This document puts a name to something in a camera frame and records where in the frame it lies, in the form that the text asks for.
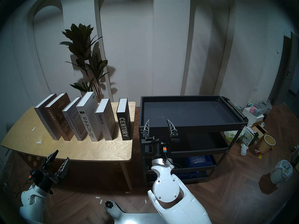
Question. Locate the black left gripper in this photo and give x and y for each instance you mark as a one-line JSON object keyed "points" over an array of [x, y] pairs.
{"points": [[45, 178]]}

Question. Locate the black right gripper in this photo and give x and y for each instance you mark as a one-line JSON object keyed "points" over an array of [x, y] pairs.
{"points": [[160, 147]]}

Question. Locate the black Century book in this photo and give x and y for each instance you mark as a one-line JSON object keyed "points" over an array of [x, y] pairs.
{"points": [[123, 125]]}

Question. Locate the grey ianra book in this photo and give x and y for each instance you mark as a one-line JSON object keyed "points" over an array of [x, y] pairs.
{"points": [[105, 123]]}

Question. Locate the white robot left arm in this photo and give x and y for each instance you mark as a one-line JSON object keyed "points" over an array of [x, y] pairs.
{"points": [[32, 202]]}

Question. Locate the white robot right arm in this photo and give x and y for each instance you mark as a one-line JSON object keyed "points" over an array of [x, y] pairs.
{"points": [[168, 190]]}

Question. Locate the black metal shelf cart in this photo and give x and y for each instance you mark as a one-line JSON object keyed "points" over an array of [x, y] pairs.
{"points": [[198, 111]]}

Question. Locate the grey Discontent book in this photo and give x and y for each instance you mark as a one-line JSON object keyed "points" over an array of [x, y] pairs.
{"points": [[70, 125]]}

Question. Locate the brown Homes book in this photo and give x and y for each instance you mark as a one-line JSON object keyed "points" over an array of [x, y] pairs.
{"points": [[56, 118]]}

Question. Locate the blue plastic bin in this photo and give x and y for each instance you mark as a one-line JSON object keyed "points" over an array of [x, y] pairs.
{"points": [[201, 161]]}

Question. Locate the light wooden table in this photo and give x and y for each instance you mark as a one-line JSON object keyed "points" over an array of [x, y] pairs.
{"points": [[105, 146]]}

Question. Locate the flat blue tray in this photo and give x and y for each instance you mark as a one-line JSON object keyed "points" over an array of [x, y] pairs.
{"points": [[186, 175]]}

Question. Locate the grey Special Issue book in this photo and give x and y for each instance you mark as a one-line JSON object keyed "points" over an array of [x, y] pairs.
{"points": [[40, 112]]}

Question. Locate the white Arietta book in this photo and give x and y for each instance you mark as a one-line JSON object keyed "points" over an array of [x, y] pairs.
{"points": [[90, 118]]}

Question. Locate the black star knob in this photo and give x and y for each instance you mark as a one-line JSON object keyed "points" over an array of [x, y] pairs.
{"points": [[108, 204]]}

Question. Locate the light green plastic bag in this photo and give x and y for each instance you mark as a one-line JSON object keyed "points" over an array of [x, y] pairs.
{"points": [[232, 136]]}

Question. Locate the small white bottle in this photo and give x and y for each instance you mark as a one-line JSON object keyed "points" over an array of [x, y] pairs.
{"points": [[243, 150]]}

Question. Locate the green and white carton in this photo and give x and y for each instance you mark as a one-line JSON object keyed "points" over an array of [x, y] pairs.
{"points": [[248, 134]]}

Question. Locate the white square box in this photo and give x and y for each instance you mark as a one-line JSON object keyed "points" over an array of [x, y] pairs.
{"points": [[251, 116]]}

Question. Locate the small red yellow object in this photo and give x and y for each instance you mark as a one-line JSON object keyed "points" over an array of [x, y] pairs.
{"points": [[258, 153]]}

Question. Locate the brown cardboard box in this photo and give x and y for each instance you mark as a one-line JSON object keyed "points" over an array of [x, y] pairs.
{"points": [[262, 130]]}

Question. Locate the clear plastic storage box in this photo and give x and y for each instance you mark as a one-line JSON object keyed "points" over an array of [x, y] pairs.
{"points": [[260, 108]]}

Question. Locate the yellow round bucket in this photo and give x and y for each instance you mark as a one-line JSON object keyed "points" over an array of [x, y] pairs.
{"points": [[266, 145]]}

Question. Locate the tall green potted plant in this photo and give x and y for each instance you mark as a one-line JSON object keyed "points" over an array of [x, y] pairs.
{"points": [[79, 39]]}

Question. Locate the white bin with bag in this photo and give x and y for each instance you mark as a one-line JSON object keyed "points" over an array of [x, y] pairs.
{"points": [[281, 172]]}

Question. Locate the dark door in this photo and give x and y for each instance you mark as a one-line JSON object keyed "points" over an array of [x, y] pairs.
{"points": [[283, 69]]}

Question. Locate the grey metal robot base plate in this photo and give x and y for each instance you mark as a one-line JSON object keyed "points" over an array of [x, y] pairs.
{"points": [[126, 217]]}

